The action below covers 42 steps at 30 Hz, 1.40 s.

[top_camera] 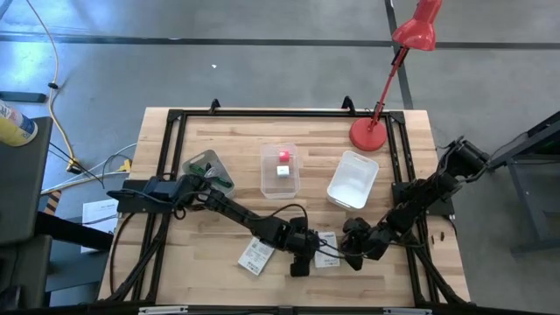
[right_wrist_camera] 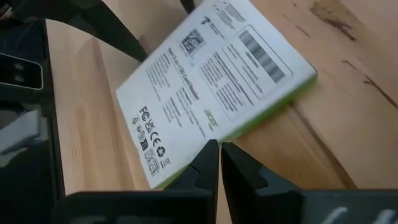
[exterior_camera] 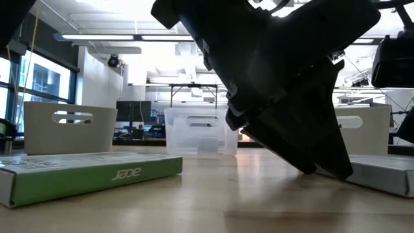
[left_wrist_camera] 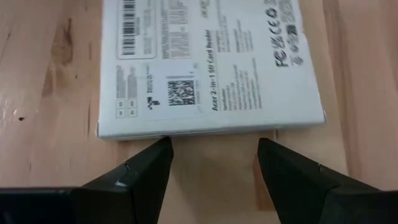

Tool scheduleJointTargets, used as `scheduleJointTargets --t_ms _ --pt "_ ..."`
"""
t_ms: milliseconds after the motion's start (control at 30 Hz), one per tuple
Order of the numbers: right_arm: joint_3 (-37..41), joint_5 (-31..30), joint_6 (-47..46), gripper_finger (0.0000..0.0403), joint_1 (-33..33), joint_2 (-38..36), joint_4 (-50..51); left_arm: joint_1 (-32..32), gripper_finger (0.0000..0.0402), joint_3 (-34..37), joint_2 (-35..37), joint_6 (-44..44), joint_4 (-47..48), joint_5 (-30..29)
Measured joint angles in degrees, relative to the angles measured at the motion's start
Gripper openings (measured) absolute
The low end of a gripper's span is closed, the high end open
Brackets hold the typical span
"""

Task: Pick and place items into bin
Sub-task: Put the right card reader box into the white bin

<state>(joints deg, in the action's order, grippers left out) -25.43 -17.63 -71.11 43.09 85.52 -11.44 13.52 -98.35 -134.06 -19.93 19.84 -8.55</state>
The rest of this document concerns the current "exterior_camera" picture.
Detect blue storage boxes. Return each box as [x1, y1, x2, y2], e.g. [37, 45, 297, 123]
[150, 109, 166, 126]

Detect clear translucent plastic bin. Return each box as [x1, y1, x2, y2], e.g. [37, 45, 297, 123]
[164, 107, 242, 158]

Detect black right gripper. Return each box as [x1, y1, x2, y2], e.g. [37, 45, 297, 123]
[150, 0, 382, 181]

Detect black framed window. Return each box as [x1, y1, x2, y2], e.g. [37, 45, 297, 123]
[0, 48, 78, 133]

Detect green acer cardboard box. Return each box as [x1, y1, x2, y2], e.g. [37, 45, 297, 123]
[0, 151, 184, 208]

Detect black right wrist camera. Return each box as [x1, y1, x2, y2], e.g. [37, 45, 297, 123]
[371, 30, 414, 88]

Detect grey cardboard box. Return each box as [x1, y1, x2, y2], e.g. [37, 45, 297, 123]
[315, 154, 414, 198]

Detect long ceiling light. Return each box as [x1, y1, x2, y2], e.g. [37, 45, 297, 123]
[61, 34, 135, 41]
[141, 34, 195, 41]

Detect black wall camera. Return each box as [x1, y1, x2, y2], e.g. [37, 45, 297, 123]
[107, 54, 121, 69]

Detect black computer monitor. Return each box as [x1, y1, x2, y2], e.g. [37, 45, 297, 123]
[116, 100, 152, 140]

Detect white plastic handle bin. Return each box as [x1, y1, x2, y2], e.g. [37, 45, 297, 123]
[24, 101, 118, 156]
[334, 106, 391, 156]

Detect black folding table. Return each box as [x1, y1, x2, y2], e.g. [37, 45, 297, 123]
[169, 83, 219, 109]

